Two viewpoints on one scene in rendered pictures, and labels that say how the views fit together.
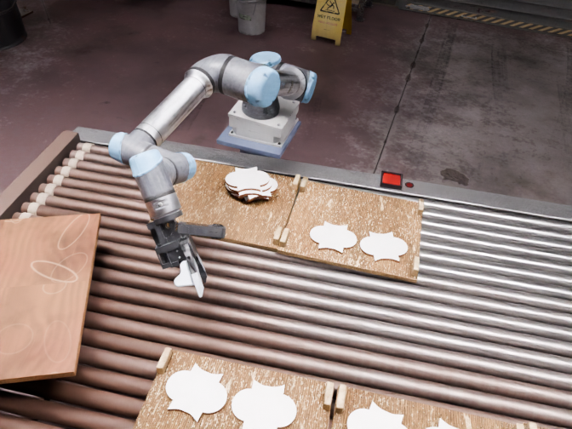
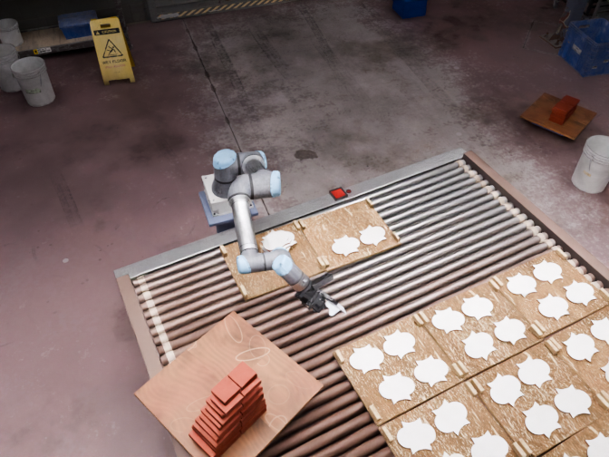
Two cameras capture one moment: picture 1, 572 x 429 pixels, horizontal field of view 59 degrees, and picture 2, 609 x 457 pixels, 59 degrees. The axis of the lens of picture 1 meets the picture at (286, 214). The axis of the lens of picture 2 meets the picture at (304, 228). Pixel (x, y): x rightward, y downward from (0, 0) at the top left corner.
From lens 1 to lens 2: 138 cm
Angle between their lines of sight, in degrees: 26
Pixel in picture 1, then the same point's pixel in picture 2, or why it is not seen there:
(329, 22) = (117, 64)
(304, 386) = (404, 324)
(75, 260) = (256, 342)
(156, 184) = (297, 272)
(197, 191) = not seen: hidden behind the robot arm
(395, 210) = (358, 211)
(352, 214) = (341, 227)
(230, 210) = not seen: hidden behind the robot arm
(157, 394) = (352, 372)
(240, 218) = not seen: hidden behind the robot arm
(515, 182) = (343, 139)
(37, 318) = (276, 378)
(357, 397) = (428, 313)
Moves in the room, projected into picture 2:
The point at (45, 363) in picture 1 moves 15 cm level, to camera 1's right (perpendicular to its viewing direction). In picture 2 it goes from (307, 392) to (339, 370)
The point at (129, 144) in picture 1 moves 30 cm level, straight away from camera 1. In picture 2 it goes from (253, 260) to (195, 229)
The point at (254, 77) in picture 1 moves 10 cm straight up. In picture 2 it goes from (274, 182) to (273, 164)
